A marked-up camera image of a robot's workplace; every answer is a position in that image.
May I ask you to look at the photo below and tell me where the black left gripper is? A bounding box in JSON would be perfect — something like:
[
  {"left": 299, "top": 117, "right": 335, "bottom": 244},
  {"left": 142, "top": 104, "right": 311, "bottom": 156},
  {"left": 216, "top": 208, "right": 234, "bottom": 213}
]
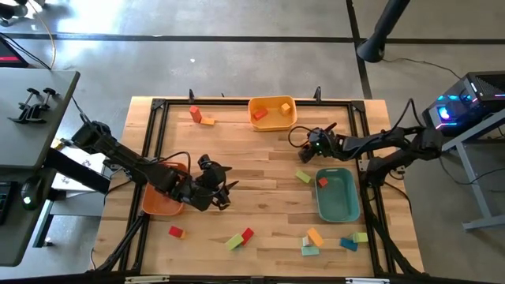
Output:
[{"left": 183, "top": 154, "right": 241, "bottom": 211}]

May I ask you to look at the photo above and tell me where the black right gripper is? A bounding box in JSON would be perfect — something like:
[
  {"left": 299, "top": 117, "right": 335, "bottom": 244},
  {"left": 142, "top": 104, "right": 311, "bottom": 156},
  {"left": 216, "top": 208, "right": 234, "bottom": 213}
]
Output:
[{"left": 297, "top": 121, "right": 342, "bottom": 164}]

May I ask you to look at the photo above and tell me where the light green block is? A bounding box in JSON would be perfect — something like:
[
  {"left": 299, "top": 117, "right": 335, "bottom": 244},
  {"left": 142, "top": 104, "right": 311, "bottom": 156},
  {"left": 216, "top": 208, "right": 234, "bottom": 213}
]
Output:
[
  {"left": 225, "top": 233, "right": 245, "bottom": 252},
  {"left": 294, "top": 169, "right": 312, "bottom": 185}
]

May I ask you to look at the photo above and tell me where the teal plastic bin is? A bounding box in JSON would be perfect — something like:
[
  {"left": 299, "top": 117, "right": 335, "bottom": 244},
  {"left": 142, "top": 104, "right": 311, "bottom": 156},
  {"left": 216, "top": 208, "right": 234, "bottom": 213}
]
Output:
[{"left": 314, "top": 166, "right": 361, "bottom": 224}]

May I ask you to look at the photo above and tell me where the dark blue block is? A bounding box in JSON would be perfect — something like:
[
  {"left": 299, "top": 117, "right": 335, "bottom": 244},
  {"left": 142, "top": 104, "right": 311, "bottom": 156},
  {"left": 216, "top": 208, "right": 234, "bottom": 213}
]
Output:
[{"left": 339, "top": 237, "right": 360, "bottom": 252}]

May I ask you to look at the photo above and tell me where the yellow plastic bin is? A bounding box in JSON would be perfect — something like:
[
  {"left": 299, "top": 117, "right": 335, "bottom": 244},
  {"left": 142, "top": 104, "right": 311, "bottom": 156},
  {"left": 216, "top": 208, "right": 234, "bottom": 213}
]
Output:
[{"left": 247, "top": 95, "right": 298, "bottom": 132}]

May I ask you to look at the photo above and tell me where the orange plastic bin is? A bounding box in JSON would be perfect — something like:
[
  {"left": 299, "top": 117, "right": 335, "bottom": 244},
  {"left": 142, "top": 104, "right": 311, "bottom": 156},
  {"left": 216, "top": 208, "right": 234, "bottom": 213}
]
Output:
[{"left": 140, "top": 161, "right": 189, "bottom": 217}]

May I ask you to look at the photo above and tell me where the black pole stand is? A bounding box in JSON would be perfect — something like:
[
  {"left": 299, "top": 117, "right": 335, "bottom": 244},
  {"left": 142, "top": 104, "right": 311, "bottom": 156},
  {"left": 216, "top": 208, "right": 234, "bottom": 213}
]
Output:
[{"left": 356, "top": 0, "right": 413, "bottom": 64}]

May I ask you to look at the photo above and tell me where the computer tower with coloured lights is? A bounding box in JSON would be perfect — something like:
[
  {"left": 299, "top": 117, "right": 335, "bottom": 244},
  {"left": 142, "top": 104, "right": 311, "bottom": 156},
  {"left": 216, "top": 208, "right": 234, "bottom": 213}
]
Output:
[{"left": 421, "top": 70, "right": 505, "bottom": 138}]

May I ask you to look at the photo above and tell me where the grey metal desk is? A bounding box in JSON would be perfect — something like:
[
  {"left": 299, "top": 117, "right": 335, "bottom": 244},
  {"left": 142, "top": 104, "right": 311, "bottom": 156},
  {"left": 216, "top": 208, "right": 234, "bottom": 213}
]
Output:
[{"left": 436, "top": 108, "right": 505, "bottom": 232}]

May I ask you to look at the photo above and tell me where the black computer mouse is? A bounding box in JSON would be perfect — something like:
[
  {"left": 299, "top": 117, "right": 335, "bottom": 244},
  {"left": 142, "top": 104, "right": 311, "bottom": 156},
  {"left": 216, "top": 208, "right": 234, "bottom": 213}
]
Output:
[{"left": 20, "top": 175, "right": 45, "bottom": 211}]

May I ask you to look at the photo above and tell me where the black screw clamp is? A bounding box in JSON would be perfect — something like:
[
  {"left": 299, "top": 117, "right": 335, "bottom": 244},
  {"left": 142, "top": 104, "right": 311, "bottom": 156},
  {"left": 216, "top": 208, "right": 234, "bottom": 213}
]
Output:
[
  {"left": 27, "top": 87, "right": 57, "bottom": 124},
  {"left": 7, "top": 87, "right": 42, "bottom": 124}
]

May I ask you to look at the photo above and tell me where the grey side table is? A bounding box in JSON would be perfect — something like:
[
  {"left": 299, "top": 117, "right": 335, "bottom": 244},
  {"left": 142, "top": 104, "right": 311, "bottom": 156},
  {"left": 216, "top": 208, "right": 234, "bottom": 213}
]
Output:
[{"left": 0, "top": 66, "right": 81, "bottom": 170}]

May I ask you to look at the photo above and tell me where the dark computer desk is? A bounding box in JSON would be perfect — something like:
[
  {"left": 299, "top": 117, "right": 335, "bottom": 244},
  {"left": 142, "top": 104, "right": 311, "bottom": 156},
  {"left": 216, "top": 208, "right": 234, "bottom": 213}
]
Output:
[{"left": 0, "top": 167, "right": 54, "bottom": 268}]

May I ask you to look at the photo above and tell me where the black keyboard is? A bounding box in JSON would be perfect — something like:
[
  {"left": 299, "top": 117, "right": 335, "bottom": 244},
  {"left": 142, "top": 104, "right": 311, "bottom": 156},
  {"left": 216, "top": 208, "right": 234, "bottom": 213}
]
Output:
[{"left": 0, "top": 180, "right": 17, "bottom": 226}]

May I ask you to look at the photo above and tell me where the dark monitor screen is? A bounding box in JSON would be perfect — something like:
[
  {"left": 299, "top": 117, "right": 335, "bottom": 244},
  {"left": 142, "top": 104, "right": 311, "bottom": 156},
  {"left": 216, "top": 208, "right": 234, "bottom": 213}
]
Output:
[{"left": 0, "top": 35, "right": 29, "bottom": 69}]

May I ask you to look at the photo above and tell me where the office chair base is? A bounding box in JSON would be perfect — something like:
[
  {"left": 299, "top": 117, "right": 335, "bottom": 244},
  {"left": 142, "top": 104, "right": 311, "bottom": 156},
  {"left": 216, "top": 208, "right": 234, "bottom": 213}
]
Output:
[{"left": 0, "top": 0, "right": 44, "bottom": 27}]

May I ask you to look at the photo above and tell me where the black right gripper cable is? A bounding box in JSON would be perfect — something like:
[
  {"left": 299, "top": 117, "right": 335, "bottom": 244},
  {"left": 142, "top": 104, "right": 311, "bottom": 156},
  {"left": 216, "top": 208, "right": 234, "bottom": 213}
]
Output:
[{"left": 287, "top": 125, "right": 316, "bottom": 150}]

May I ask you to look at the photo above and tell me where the black aluminium table frame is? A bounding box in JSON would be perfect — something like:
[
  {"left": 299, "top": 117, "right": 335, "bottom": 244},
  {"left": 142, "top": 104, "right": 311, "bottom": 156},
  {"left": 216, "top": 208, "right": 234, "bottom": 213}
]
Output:
[{"left": 118, "top": 97, "right": 395, "bottom": 279}]

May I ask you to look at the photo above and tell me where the black cable bundle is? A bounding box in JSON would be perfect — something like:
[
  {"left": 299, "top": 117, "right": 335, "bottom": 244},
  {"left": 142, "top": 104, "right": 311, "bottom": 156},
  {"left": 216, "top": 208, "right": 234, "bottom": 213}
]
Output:
[
  {"left": 91, "top": 211, "right": 148, "bottom": 275},
  {"left": 368, "top": 212, "right": 425, "bottom": 276}
]

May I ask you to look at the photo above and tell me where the black floor cable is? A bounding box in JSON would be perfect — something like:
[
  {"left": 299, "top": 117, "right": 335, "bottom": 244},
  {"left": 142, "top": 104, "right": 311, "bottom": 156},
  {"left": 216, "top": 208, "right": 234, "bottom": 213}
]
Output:
[{"left": 381, "top": 57, "right": 463, "bottom": 81}]

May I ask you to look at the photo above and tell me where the silver metal bracket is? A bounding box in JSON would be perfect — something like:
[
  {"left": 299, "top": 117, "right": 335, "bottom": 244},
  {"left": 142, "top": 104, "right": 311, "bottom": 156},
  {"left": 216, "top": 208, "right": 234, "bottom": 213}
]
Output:
[
  {"left": 345, "top": 277, "right": 391, "bottom": 284},
  {"left": 124, "top": 275, "right": 170, "bottom": 284}
]

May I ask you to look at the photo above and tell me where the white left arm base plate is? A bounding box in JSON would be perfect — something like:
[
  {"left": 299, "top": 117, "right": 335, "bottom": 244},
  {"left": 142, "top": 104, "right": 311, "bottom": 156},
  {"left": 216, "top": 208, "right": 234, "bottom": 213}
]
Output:
[{"left": 50, "top": 144, "right": 119, "bottom": 217}]

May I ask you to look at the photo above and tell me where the yellow floor cable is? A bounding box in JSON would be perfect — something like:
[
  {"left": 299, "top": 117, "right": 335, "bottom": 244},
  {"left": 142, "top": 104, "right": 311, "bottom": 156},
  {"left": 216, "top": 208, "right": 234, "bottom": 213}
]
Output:
[{"left": 25, "top": 0, "right": 58, "bottom": 70}]

